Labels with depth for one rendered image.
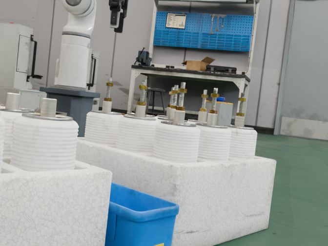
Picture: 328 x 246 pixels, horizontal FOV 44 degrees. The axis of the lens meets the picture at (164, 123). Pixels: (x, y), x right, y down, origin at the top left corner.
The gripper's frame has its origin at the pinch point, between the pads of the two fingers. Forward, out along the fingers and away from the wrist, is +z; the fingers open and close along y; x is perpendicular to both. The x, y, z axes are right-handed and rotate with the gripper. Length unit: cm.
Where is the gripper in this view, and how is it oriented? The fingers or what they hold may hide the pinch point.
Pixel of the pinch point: (116, 25)
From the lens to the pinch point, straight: 103.4
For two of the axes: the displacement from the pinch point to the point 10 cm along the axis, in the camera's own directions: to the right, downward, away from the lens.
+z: -1.1, 9.9, 0.5
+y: -0.4, 0.5, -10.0
